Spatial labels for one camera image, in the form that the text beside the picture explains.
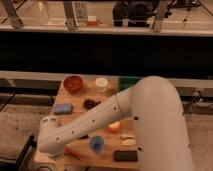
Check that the black rectangular remote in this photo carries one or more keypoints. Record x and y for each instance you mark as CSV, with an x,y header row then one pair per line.
x,y
125,155

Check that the black chair frame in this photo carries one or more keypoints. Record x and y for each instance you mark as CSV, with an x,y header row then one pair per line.
x,y
30,143

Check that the yellow banana peel toy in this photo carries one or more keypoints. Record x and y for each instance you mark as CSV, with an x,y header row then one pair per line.
x,y
128,140

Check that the black office chair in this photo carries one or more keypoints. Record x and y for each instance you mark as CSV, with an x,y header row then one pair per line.
x,y
137,12

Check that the bunch of dark grapes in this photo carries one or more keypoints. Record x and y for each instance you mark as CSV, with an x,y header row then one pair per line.
x,y
89,103

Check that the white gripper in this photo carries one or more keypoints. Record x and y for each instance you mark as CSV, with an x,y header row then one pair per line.
x,y
43,159

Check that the red chili pepper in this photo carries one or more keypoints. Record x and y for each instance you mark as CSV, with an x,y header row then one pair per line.
x,y
68,151

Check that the green plastic tray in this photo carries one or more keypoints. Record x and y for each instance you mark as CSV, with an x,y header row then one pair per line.
x,y
126,82

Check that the blue sponge left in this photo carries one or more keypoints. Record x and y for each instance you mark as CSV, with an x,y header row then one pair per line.
x,y
60,109

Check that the white paper cup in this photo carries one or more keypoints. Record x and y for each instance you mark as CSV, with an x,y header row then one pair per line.
x,y
101,84

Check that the blue plastic cup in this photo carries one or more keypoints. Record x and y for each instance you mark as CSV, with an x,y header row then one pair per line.
x,y
96,143

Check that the orange-red bowl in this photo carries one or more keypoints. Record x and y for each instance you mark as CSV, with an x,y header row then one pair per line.
x,y
73,84

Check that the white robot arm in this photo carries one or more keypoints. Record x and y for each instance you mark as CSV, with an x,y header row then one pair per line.
x,y
155,106

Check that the orange fruit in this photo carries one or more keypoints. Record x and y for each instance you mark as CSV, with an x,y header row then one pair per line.
x,y
114,127

